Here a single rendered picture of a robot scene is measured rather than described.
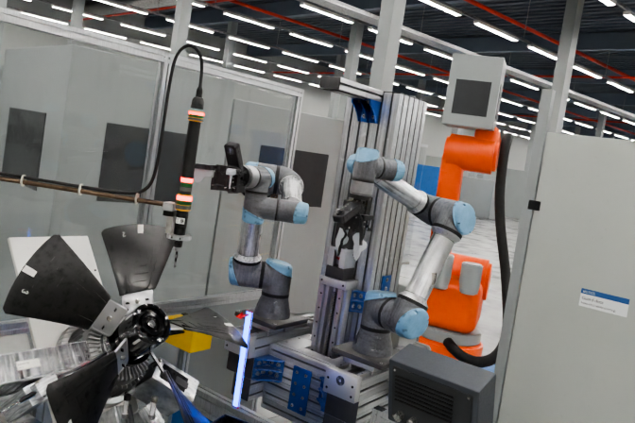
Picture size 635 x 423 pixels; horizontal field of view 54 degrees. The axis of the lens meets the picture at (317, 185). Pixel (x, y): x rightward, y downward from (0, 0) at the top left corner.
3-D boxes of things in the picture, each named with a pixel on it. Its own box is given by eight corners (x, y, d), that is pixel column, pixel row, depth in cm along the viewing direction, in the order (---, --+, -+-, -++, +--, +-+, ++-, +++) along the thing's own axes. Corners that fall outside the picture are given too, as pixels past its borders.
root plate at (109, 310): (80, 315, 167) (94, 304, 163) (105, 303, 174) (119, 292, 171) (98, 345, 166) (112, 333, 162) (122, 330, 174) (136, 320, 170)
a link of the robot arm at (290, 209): (302, 194, 258) (305, 233, 211) (276, 189, 257) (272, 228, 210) (307, 166, 255) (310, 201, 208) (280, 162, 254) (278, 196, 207)
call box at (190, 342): (160, 344, 229) (163, 315, 228) (181, 339, 237) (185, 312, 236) (189, 357, 219) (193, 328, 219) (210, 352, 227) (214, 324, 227)
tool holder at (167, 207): (156, 237, 176) (161, 202, 175) (163, 233, 183) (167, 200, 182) (187, 242, 175) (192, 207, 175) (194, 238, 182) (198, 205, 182)
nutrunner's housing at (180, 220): (168, 246, 177) (191, 85, 175) (172, 245, 181) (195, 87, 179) (182, 248, 177) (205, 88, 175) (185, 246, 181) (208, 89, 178)
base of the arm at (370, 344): (365, 341, 246) (368, 316, 246) (399, 353, 238) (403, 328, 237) (344, 347, 234) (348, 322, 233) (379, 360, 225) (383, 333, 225)
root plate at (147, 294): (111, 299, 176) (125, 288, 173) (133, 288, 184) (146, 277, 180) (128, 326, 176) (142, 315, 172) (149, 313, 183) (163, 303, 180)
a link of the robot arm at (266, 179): (275, 193, 215) (279, 168, 214) (257, 193, 205) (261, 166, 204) (255, 189, 218) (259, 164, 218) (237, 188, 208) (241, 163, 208)
